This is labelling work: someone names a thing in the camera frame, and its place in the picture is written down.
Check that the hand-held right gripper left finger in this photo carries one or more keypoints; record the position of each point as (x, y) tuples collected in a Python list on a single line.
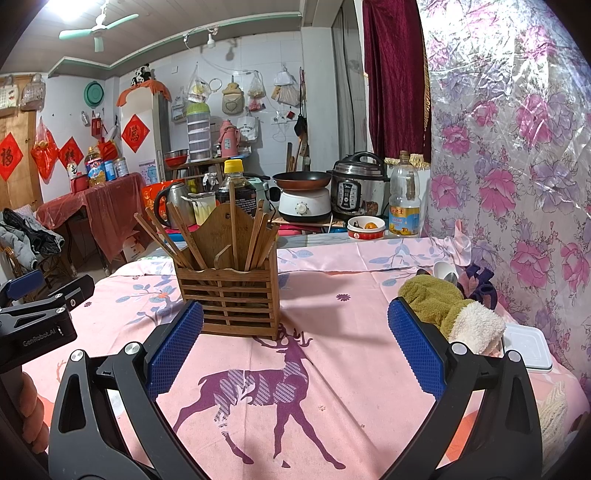
[(178, 346)]

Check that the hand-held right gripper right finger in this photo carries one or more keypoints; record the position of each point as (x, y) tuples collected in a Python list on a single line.
[(415, 350)]

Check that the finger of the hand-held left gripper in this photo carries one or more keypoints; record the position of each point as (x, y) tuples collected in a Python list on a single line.
[(25, 284), (74, 290)]

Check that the wooden slatted chopstick holder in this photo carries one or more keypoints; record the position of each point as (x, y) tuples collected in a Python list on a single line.
[(226, 300)]

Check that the bunch of wooden chopsticks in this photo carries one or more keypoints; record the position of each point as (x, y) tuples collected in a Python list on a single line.
[(161, 240)]

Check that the person's left hand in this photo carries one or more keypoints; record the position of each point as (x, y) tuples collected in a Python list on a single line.
[(36, 410)]

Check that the dark wicker chair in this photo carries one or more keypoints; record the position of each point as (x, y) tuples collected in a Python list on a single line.
[(55, 267)]

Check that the pile of grey clothes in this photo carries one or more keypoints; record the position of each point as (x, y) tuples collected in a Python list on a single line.
[(27, 235)]

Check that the olive and white fluffy sock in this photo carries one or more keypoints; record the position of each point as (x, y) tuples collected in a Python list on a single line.
[(443, 304)]

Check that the cardboard carton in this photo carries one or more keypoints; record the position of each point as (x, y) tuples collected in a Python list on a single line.
[(137, 248)]

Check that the table with red cloth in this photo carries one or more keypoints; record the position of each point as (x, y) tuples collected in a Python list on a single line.
[(106, 217)]

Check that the wooden door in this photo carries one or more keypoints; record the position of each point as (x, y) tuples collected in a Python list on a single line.
[(27, 194)]

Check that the purple hair scrunchie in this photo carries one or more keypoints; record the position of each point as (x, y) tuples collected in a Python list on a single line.
[(480, 284)]

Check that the pink deer printed bedsheet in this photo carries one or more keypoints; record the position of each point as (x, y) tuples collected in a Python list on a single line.
[(323, 369)]

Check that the white plastic lid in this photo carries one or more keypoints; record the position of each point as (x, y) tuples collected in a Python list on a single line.
[(528, 346)]

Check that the pink cloth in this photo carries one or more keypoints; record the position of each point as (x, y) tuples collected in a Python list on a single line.
[(461, 244)]

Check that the yellow oil jug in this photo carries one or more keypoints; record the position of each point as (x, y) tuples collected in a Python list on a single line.
[(95, 168)]

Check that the large red diamond door paper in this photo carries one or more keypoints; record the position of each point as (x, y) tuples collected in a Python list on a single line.
[(9, 157)]

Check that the blue tin cans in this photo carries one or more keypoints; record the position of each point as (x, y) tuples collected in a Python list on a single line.
[(116, 168)]

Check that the red and white bowl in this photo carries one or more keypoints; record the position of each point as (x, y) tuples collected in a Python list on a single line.
[(365, 229)]

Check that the stainless steel kettle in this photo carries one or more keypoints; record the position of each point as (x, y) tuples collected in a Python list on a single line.
[(173, 203)]

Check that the red plastic bag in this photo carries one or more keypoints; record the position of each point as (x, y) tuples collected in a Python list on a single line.
[(45, 150)]

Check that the cream plastic tub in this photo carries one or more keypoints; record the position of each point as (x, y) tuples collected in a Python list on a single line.
[(203, 210)]

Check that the white refrigerator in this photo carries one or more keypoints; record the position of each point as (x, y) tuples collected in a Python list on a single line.
[(145, 161)]

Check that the clear cooking oil bottle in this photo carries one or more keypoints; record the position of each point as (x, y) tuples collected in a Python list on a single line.
[(405, 203)]

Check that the cream knitted cloth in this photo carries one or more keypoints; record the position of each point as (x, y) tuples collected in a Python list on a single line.
[(553, 420)]

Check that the red diamond paper on refrigerator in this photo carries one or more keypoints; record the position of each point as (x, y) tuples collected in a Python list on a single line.
[(135, 134)]

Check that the dark soy sauce bottle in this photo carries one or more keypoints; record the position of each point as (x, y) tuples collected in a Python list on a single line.
[(240, 189)]

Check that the black silver pressure cooker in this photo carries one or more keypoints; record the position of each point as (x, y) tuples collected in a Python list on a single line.
[(358, 189)]

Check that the pale green rice cooker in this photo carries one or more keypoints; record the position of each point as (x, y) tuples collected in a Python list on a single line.
[(264, 194)]

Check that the white electric cooker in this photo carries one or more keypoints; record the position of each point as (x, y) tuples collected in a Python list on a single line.
[(304, 206)]

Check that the teal plastic basin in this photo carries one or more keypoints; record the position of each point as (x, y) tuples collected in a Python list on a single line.
[(94, 94)]

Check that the green stacked food container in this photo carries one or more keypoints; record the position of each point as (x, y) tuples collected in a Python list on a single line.
[(198, 134)]

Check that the copper frying pan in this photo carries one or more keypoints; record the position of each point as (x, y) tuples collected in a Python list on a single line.
[(300, 179)]

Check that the pink thermos jug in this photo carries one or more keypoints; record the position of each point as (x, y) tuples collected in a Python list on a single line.
[(229, 141)]

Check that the orange cloth cover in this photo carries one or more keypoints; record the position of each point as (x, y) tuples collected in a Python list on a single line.
[(143, 87)]

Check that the floral plastic covered panel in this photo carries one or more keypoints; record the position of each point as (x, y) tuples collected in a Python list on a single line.
[(517, 161)]

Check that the panda plush toy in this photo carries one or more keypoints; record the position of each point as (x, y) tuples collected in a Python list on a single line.
[(141, 74)]

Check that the white tote bag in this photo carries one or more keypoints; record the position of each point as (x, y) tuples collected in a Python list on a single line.
[(248, 129)]

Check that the beige hanging bag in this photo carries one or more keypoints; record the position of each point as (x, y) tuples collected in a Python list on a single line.
[(232, 99)]

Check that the teal ceiling fan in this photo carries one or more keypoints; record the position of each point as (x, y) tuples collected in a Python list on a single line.
[(99, 30)]

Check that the dark red curtain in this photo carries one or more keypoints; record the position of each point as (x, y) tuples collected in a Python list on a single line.
[(397, 78)]

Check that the small red diamond wall paper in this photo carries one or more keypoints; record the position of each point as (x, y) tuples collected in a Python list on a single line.
[(70, 153)]

